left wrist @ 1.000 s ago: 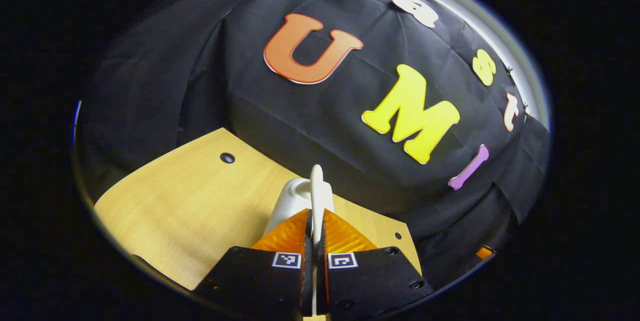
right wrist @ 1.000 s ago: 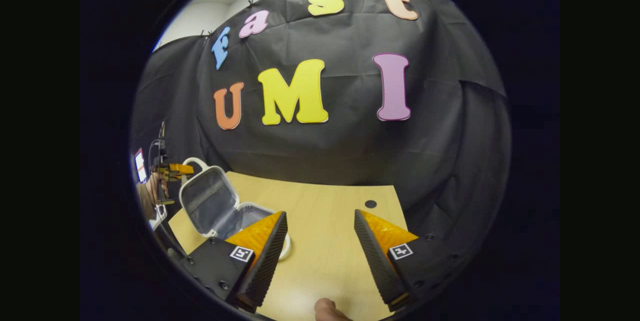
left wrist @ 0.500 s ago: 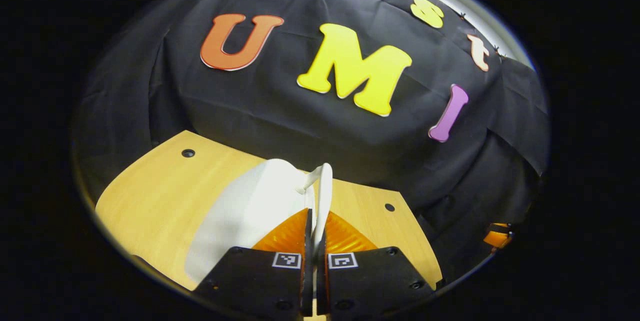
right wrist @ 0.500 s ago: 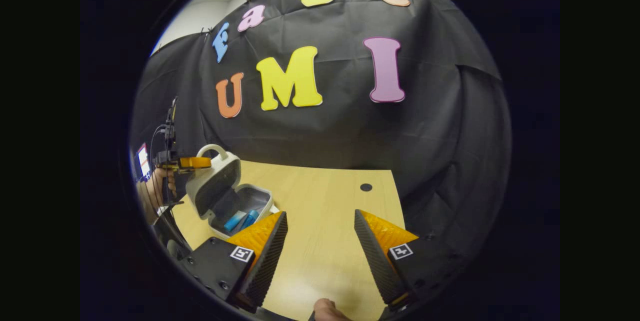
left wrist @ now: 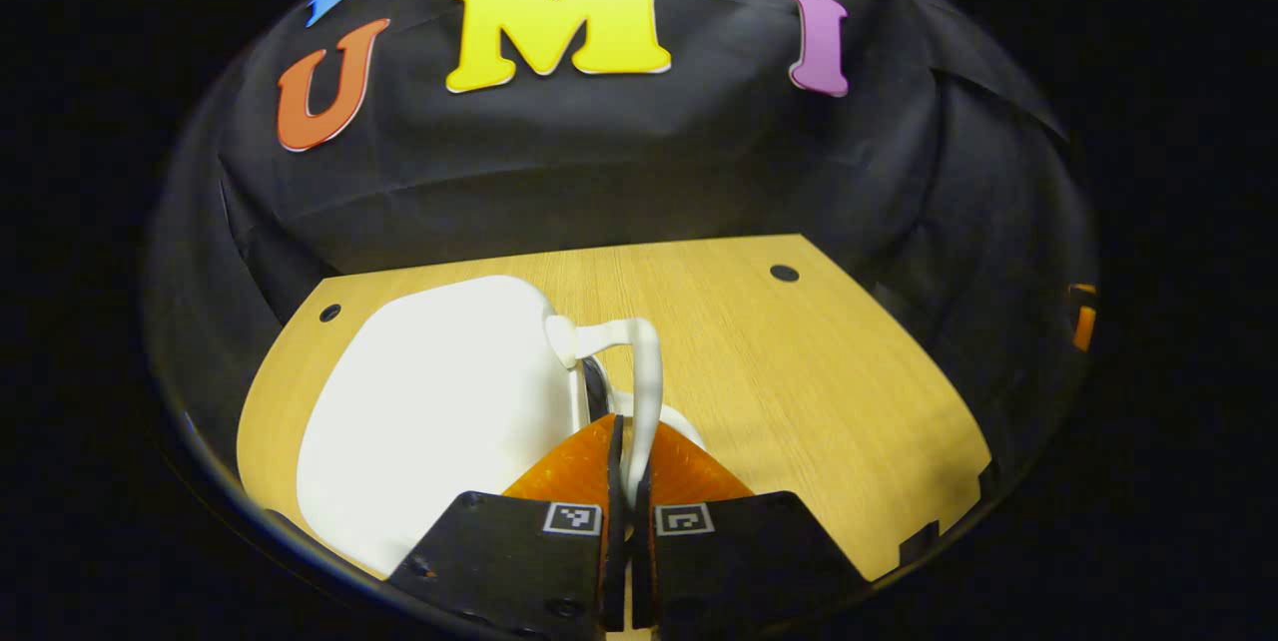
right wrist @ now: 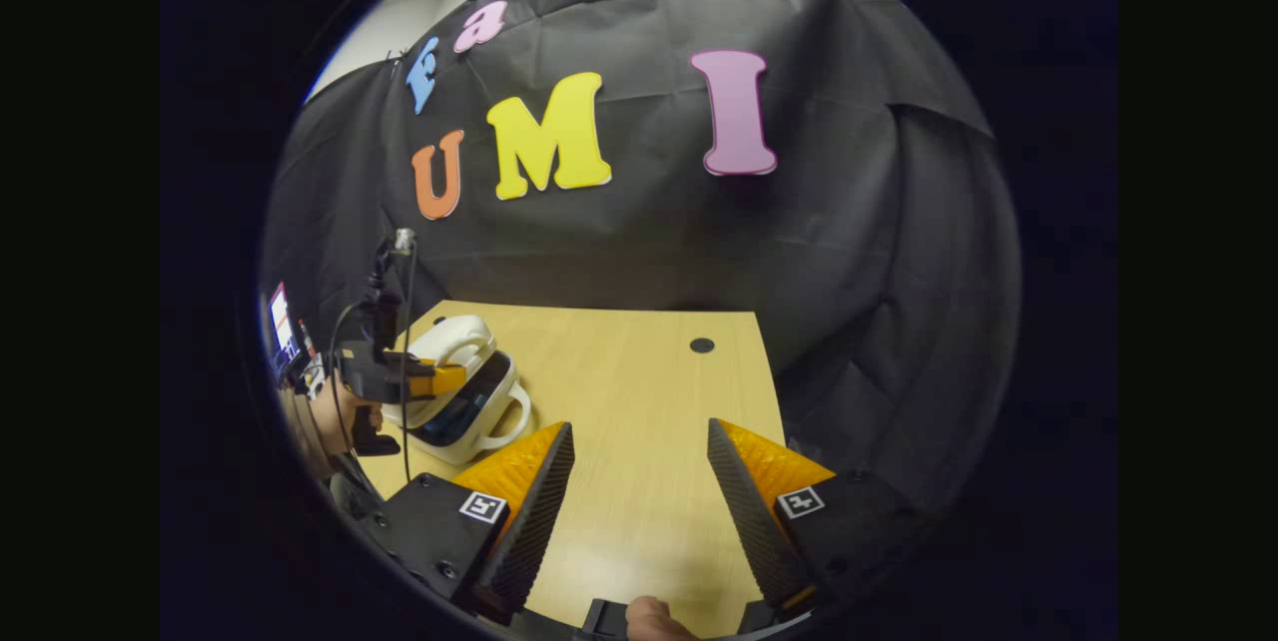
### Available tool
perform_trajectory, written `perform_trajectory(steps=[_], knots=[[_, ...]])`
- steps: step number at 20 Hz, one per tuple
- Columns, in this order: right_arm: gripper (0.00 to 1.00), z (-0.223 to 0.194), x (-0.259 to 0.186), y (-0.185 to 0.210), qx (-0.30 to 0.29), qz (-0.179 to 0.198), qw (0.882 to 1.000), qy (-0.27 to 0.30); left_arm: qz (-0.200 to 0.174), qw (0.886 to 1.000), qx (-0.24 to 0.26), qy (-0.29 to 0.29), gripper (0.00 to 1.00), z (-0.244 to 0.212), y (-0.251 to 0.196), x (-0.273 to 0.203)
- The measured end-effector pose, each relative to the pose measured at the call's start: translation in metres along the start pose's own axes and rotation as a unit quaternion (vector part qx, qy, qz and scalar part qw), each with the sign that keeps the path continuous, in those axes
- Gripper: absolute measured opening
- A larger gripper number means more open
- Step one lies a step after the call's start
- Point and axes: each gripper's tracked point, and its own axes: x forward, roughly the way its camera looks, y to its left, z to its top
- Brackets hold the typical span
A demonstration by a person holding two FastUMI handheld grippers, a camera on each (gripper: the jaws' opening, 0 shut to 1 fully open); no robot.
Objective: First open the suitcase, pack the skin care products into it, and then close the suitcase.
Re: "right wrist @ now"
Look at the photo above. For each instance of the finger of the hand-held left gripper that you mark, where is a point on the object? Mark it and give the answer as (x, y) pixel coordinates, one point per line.
(414, 376)

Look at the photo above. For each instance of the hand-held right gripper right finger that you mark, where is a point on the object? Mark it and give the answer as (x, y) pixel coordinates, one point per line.
(754, 531)

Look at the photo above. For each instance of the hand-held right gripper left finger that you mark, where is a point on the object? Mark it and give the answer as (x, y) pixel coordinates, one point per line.
(534, 521)

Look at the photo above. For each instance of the white suitcase with grey lining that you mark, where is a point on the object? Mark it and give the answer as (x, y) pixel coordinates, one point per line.
(459, 336)

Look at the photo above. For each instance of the device with lit screen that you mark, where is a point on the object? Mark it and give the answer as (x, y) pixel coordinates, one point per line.
(283, 326)

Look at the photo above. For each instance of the black backdrop cloth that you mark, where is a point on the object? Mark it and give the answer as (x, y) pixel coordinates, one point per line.
(639, 242)

